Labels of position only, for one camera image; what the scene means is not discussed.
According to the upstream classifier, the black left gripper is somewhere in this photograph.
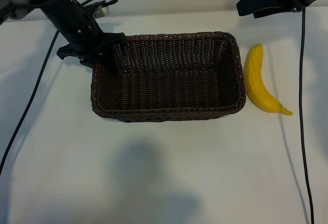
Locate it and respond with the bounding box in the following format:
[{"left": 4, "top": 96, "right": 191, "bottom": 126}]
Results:
[{"left": 46, "top": 0, "right": 128, "bottom": 74}]

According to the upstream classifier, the dark brown wicker basket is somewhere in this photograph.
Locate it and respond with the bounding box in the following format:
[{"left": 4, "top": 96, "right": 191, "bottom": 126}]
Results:
[{"left": 91, "top": 31, "right": 247, "bottom": 124}]

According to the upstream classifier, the smooth black cable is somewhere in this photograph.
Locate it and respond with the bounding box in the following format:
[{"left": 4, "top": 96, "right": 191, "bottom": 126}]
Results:
[{"left": 298, "top": 9, "right": 315, "bottom": 224}]

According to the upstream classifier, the yellow banana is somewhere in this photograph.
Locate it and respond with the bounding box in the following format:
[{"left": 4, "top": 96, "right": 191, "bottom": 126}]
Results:
[{"left": 244, "top": 43, "right": 294, "bottom": 117}]

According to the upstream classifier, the braided black cable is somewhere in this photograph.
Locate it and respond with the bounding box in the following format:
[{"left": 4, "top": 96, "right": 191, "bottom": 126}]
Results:
[{"left": 0, "top": 0, "right": 118, "bottom": 175}]

